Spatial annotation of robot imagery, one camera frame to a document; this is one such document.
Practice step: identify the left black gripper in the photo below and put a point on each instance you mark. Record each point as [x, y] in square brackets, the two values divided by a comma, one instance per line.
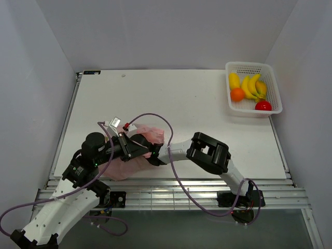
[129, 148]

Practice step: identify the pink plastic bag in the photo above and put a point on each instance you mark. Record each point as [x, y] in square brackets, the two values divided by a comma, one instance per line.
[119, 170]

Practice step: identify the orange fake orange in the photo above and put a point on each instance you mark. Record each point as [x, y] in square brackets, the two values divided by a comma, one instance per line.
[237, 94]

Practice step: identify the yellow fake banana bunch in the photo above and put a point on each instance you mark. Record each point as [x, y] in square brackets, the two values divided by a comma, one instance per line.
[248, 86]

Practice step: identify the red orange fake fruit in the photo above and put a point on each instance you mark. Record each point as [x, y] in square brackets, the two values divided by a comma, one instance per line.
[263, 106]

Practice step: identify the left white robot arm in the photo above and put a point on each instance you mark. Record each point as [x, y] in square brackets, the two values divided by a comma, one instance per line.
[80, 190]

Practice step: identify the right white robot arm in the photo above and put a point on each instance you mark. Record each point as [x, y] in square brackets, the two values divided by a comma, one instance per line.
[211, 155]

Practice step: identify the yellow green fake mango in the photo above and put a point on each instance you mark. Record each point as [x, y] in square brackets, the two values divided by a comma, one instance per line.
[261, 89]

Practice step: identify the white plastic basket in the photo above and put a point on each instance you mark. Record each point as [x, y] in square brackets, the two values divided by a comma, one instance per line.
[246, 108]

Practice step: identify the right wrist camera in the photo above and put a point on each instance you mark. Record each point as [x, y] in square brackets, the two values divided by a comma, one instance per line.
[129, 128]

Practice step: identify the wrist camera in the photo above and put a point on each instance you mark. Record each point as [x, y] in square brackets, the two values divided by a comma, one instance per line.
[110, 127]
[129, 128]

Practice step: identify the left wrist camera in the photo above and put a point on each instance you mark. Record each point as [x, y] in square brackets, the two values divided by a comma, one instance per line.
[110, 127]

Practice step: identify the aluminium frame rail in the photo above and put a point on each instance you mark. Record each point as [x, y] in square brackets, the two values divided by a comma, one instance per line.
[160, 215]

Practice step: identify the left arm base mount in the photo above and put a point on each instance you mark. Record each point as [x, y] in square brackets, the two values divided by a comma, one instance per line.
[108, 200]

